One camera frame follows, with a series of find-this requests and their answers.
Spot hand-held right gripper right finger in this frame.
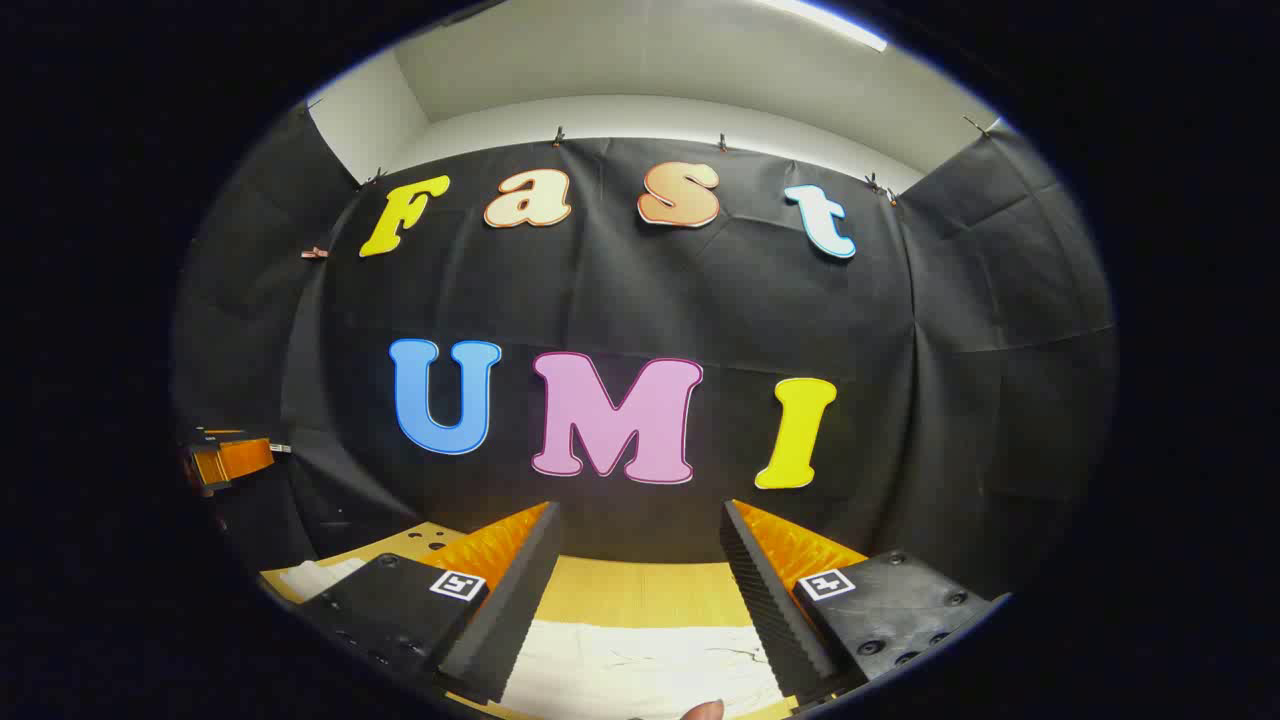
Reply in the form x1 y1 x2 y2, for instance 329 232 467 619
720 499 993 703

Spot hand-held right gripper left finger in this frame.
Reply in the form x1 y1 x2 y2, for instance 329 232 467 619
300 501 564 706

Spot white jeans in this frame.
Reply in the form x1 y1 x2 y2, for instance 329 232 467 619
278 557 791 720

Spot black backdrop cloth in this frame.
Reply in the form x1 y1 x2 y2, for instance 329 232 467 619
170 100 1119 601

